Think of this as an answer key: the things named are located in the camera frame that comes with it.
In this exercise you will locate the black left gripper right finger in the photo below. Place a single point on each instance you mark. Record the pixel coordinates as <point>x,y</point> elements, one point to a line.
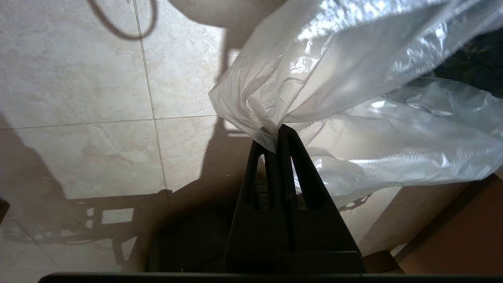
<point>326,243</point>

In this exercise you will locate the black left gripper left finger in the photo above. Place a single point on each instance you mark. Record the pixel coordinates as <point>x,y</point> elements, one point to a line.
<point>243,243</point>

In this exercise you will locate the clear plastic trash bag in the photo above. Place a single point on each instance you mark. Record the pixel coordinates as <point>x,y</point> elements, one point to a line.
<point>353,78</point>

